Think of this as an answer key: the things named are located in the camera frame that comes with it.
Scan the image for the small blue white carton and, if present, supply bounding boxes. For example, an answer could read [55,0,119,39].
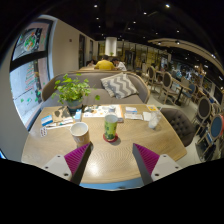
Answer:
[73,109,83,122]

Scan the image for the white marker pen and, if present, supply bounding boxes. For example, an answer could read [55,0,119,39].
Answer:
[46,117,75,130]

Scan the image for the clear plastic cup with straw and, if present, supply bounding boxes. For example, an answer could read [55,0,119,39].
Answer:
[147,106,163,130]

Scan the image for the white round column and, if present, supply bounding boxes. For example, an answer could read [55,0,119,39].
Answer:
[104,36,118,57]

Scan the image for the dark grey tufted armchair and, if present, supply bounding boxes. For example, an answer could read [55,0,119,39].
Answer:
[160,107,198,148]

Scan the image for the green potted plant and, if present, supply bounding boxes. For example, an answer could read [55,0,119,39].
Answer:
[51,73,101,113]

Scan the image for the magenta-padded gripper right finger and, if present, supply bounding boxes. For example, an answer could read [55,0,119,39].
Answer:
[132,143,183,186]

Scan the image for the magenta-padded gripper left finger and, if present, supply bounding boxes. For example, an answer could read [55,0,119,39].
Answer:
[41,143,92,186]

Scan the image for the flat blue box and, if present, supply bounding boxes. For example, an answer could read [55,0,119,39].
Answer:
[40,114,54,127]

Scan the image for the blue and white packet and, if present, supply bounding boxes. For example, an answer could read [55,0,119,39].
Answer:
[125,106,138,114]

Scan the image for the ceiling spotlights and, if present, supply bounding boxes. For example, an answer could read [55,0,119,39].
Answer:
[93,3,218,61]

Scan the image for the group of dining chairs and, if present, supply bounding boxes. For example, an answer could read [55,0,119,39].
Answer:
[144,63,224,161]

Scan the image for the flat round red coaster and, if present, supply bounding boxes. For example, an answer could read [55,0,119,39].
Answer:
[102,133,119,144]

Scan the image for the green-labelled clear drink bottle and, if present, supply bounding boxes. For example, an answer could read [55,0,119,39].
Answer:
[103,105,120,142]

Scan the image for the white box with orange edge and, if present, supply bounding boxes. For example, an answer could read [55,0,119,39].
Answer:
[115,104,124,123]

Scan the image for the grey white chevron cushion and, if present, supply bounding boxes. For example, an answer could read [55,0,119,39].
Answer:
[100,73,139,100]

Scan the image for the pill blister pack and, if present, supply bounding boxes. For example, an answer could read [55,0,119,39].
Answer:
[39,126,49,138]

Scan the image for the grey curved sofa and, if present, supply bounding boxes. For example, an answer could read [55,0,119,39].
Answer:
[41,69,151,109]

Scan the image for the white paper napkin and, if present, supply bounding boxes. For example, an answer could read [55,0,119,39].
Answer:
[143,111,153,122]

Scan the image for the person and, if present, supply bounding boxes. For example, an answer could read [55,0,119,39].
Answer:
[94,54,116,71]
[111,58,128,72]

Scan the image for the brown paper cup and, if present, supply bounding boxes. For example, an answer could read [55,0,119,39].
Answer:
[69,121,91,148]

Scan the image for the framed food poster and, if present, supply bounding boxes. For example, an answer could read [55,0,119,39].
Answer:
[12,23,53,61]

